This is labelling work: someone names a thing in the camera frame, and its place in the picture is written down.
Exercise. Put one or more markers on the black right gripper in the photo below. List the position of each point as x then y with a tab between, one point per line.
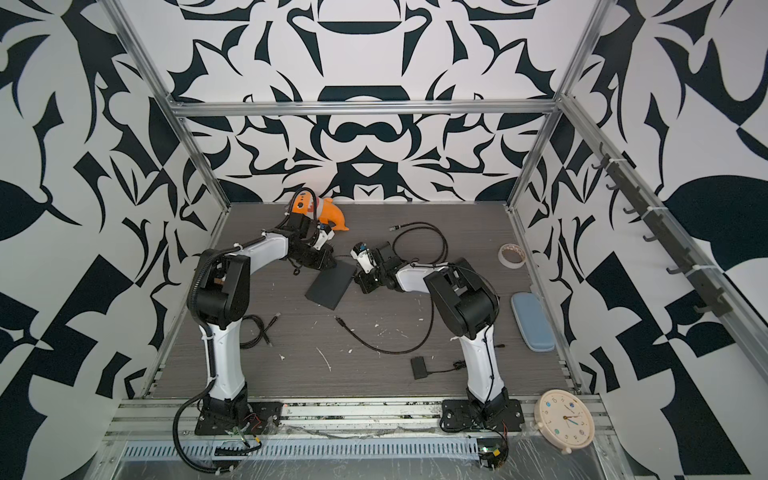
361	279

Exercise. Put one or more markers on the grey wall hook rail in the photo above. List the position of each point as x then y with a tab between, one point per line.
666	230

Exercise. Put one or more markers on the cream round wall clock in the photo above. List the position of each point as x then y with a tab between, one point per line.
564	421

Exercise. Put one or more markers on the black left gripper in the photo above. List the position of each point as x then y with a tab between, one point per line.
329	259

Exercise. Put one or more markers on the orange plush fish toy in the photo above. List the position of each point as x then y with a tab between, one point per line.
307	203

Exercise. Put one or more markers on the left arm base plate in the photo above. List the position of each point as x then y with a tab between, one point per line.
219	417

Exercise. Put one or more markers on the white double-sided tape roll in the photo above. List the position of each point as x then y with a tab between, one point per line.
512	256

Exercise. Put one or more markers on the aluminium frame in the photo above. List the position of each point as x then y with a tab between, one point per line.
743	324

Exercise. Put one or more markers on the blue glasses case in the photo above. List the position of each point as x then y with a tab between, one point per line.
532	322

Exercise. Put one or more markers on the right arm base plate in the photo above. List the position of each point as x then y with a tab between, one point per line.
459	416

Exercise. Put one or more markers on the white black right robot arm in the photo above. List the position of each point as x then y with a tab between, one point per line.
465	302

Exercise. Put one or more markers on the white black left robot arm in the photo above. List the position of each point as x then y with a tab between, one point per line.
219	295

